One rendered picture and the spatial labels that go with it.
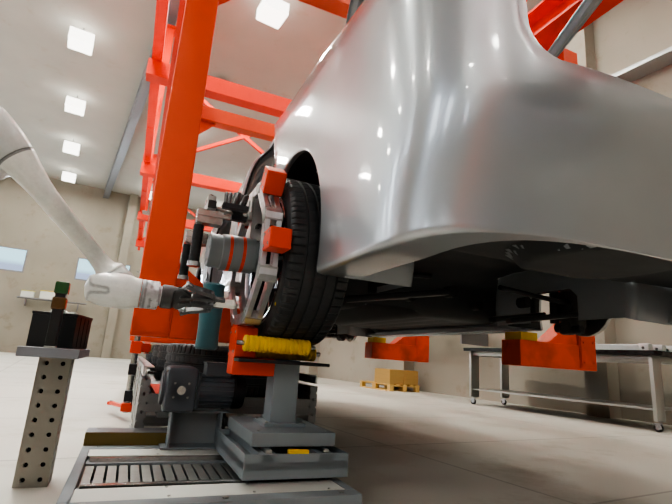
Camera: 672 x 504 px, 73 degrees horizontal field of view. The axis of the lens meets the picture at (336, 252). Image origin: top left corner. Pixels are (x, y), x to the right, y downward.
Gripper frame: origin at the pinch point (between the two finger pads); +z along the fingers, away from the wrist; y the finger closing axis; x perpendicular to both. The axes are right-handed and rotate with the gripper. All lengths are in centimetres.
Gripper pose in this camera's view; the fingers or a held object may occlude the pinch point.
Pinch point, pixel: (224, 303)
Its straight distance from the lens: 157.9
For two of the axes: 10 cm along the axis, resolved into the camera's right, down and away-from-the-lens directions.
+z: 9.1, 1.6, 3.8
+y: 3.4, -8.2, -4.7
